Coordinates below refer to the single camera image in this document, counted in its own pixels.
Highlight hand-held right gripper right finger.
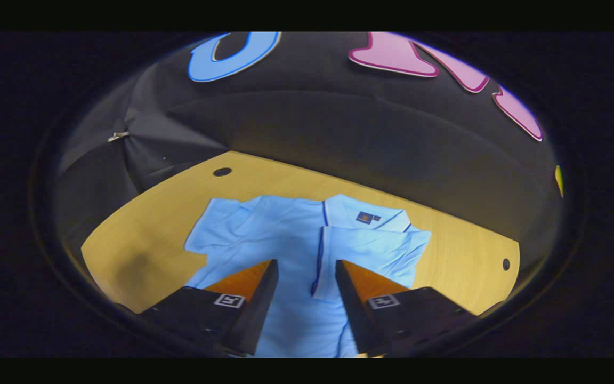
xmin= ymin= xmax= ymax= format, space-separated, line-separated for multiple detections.
xmin=335 ymin=260 xmax=478 ymax=357

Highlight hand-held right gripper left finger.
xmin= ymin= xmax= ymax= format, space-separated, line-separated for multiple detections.
xmin=139 ymin=259 xmax=280 ymax=357

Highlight light blue T-shirt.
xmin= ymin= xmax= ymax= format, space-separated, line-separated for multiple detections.
xmin=183 ymin=194 xmax=433 ymax=358

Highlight black backdrop cloth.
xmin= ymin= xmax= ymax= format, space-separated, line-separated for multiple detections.
xmin=54 ymin=32 xmax=566 ymax=267

